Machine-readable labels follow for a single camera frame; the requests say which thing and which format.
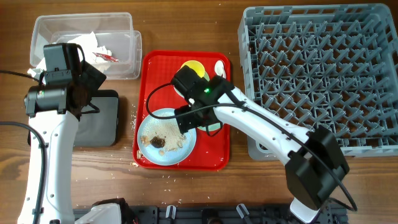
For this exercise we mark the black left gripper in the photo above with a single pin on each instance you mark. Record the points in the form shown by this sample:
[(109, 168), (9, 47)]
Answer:
[(93, 78)]

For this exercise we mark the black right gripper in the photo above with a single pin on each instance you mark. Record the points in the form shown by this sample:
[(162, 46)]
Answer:
[(187, 123)]

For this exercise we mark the mint green bowl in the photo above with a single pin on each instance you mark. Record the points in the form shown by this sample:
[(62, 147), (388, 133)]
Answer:
[(210, 128)]

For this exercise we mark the red ketchup packet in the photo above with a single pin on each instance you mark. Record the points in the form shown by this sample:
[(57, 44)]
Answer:
[(106, 57)]

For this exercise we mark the yellow plastic cup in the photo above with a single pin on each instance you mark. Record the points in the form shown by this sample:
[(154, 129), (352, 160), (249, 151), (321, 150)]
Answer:
[(197, 66)]

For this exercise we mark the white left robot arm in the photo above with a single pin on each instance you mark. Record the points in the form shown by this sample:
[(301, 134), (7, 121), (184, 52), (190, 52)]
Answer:
[(54, 108)]

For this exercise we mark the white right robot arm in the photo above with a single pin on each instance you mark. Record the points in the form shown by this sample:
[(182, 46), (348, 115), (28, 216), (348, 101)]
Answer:
[(314, 162)]

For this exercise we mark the grey-blue dishwasher rack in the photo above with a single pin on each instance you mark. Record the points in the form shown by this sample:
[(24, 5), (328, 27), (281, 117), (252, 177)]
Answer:
[(331, 66)]

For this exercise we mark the red plastic tray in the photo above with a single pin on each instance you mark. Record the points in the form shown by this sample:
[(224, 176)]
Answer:
[(159, 66)]

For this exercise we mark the light blue dinner plate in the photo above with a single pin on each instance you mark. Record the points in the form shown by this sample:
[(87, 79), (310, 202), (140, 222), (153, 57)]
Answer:
[(169, 158)]

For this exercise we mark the black rectangular tray bin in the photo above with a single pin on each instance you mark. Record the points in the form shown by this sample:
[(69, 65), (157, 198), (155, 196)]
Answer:
[(99, 129)]

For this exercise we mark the white crumpled paper in bin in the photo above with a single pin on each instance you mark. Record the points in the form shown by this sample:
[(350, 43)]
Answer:
[(89, 44)]

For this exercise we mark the light blue small saucer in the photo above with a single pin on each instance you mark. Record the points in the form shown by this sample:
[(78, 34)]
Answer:
[(206, 76)]

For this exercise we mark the clear plastic bin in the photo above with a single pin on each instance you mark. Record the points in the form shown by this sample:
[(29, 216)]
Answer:
[(114, 30)]

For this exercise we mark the white plastic spoon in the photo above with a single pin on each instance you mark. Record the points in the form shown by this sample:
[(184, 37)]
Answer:
[(219, 69)]

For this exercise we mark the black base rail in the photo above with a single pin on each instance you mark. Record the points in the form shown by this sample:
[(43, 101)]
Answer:
[(277, 213)]

